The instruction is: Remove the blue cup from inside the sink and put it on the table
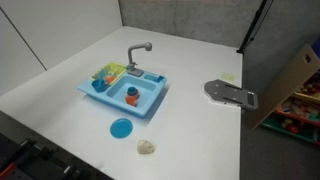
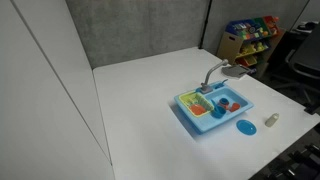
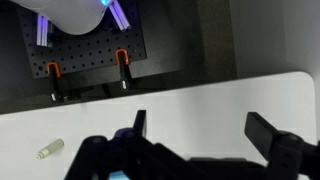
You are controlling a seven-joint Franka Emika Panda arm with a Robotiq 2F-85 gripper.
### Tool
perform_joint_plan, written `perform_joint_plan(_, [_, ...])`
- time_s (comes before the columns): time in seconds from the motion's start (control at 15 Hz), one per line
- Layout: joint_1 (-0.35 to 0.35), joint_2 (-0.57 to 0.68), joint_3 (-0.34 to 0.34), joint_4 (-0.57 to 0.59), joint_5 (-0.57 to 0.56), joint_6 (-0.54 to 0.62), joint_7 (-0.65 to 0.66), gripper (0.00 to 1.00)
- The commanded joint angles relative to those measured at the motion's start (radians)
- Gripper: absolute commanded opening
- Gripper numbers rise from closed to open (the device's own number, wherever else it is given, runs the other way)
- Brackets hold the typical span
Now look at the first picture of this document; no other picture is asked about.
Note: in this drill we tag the light blue toy sink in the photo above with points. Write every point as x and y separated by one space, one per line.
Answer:
149 86

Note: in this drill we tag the orange toy cup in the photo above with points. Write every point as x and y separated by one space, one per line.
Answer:
131 100

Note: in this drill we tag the grey toy faucet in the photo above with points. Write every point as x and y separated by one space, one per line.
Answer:
132 66

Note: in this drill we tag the yellow-green dish rack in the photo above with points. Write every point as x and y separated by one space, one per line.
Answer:
112 69

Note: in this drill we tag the orange toy plate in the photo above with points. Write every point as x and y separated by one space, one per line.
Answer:
109 79

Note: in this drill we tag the blue round plate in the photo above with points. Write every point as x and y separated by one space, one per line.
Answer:
121 128

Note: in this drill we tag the grey metal mounting plate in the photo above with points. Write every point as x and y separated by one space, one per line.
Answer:
226 93

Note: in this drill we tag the small yellow sticker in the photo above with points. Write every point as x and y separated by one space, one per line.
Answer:
228 77

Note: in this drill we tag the black tripod pole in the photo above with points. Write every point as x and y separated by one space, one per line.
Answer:
255 25

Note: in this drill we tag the wooden toy shelf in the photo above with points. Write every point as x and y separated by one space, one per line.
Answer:
290 105

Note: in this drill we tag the black equipment foreground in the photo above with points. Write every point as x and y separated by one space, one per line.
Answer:
25 161

